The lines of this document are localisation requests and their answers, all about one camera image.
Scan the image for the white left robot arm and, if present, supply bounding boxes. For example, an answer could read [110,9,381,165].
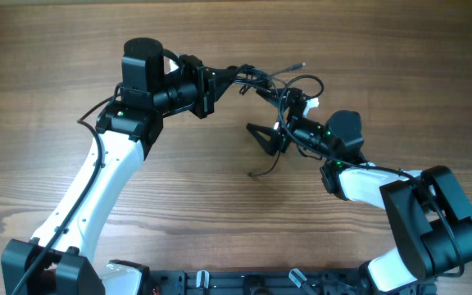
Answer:
[1,38,242,294]

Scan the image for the black usb cable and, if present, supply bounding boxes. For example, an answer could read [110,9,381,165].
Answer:
[232,61,306,98]

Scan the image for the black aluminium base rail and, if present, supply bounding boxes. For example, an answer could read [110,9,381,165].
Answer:
[140,268,380,295]

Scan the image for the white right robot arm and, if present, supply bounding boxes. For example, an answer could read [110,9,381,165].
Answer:
[247,88,472,294]

